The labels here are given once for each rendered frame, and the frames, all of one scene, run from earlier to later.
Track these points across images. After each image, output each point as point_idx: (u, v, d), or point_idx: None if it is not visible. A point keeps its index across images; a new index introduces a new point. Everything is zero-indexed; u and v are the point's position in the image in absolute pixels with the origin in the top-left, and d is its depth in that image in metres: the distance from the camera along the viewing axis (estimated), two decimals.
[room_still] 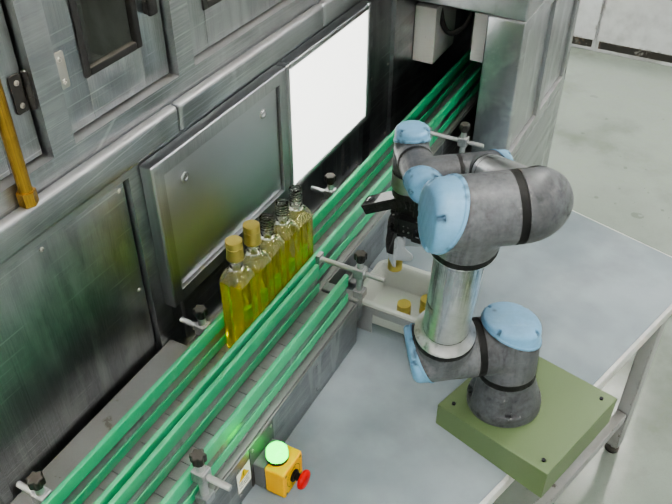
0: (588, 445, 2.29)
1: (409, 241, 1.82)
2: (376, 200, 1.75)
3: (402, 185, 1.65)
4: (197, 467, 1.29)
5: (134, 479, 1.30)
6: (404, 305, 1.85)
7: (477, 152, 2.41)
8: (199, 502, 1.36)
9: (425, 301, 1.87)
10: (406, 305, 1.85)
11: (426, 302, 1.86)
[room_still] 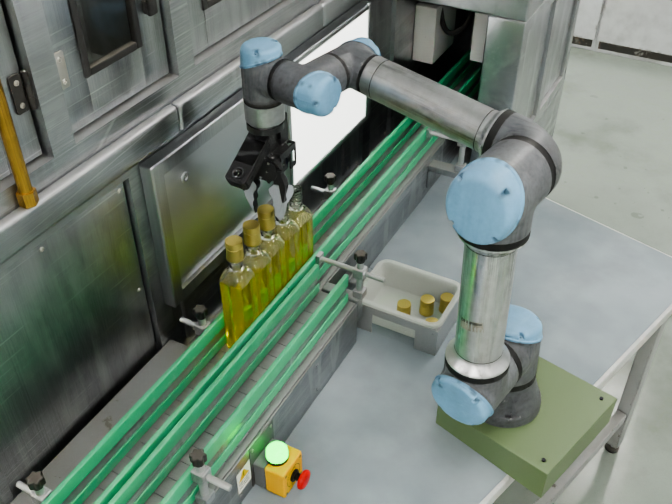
0: (588, 445, 2.29)
1: (256, 189, 1.58)
2: (249, 163, 1.44)
3: (282, 110, 1.43)
4: (197, 467, 1.29)
5: (134, 479, 1.30)
6: (404, 305, 1.85)
7: (477, 152, 2.41)
8: (199, 502, 1.36)
9: (425, 301, 1.87)
10: (406, 305, 1.85)
11: (426, 302, 1.86)
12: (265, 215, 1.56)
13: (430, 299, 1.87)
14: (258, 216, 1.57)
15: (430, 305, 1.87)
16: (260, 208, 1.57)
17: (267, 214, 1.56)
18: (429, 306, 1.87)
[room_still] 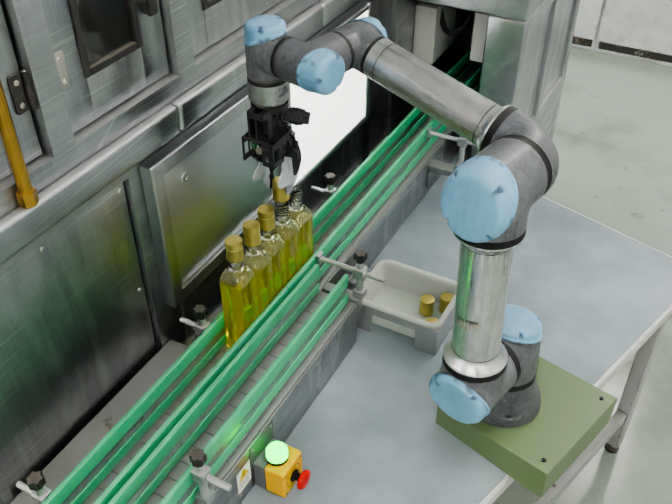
0: (588, 445, 2.29)
1: (285, 178, 1.54)
2: None
3: None
4: (197, 467, 1.29)
5: (134, 479, 1.30)
6: None
7: (477, 152, 2.41)
8: (199, 502, 1.36)
9: (425, 301, 1.87)
10: None
11: (426, 302, 1.86)
12: (265, 215, 1.56)
13: (430, 299, 1.87)
14: (258, 216, 1.57)
15: (430, 305, 1.87)
16: (260, 208, 1.57)
17: (267, 214, 1.56)
18: (429, 306, 1.87)
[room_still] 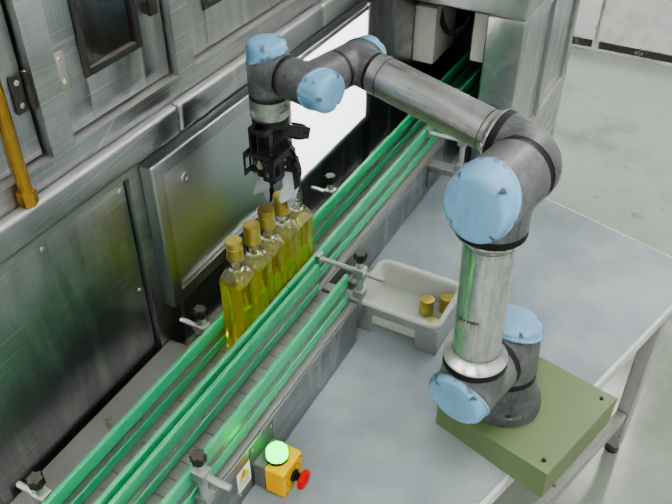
0: (588, 445, 2.29)
1: (286, 193, 1.56)
2: None
3: None
4: (197, 467, 1.29)
5: (134, 479, 1.30)
6: None
7: (477, 152, 2.41)
8: (199, 502, 1.36)
9: (425, 301, 1.87)
10: None
11: (426, 302, 1.86)
12: (265, 215, 1.56)
13: (430, 299, 1.87)
14: (258, 216, 1.57)
15: (430, 305, 1.87)
16: (260, 208, 1.57)
17: (267, 214, 1.56)
18: (429, 306, 1.87)
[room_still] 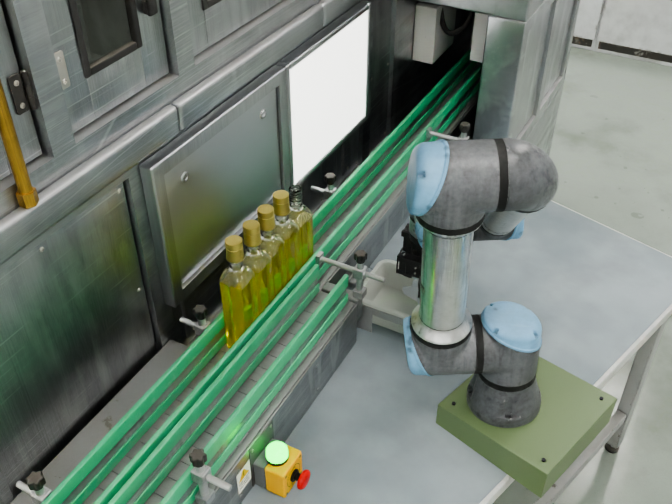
0: (588, 445, 2.29)
1: (414, 293, 1.85)
2: None
3: None
4: (197, 467, 1.29)
5: (134, 479, 1.30)
6: (284, 194, 1.61)
7: None
8: (199, 502, 1.36)
9: None
10: (284, 192, 1.61)
11: None
12: (265, 215, 1.56)
13: None
14: (258, 216, 1.57)
15: None
16: (260, 208, 1.57)
17: (267, 214, 1.56)
18: None
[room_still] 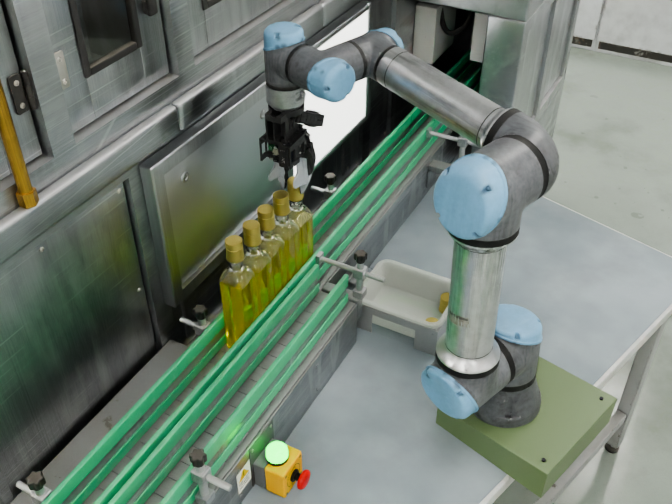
0: (588, 445, 2.29)
1: (300, 178, 1.60)
2: None
3: (268, 85, 1.50)
4: (197, 467, 1.29)
5: (134, 479, 1.30)
6: (284, 194, 1.61)
7: None
8: (199, 502, 1.36)
9: None
10: (284, 192, 1.61)
11: None
12: (265, 215, 1.56)
13: None
14: (258, 216, 1.57)
15: None
16: (260, 208, 1.57)
17: (267, 214, 1.56)
18: None
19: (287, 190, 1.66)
